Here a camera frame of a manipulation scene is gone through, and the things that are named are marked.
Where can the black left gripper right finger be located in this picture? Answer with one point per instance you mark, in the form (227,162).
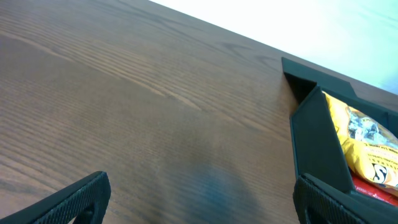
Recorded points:
(318,202)

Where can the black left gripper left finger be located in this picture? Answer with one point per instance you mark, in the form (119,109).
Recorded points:
(84,201)

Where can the dark green box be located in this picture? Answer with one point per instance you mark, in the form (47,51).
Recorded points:
(317,150)

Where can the red Hacks candy bag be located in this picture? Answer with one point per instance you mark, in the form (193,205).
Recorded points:
(368,189)

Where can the yellow Hacks candy bag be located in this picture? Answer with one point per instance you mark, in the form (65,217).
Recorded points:
(369,148)

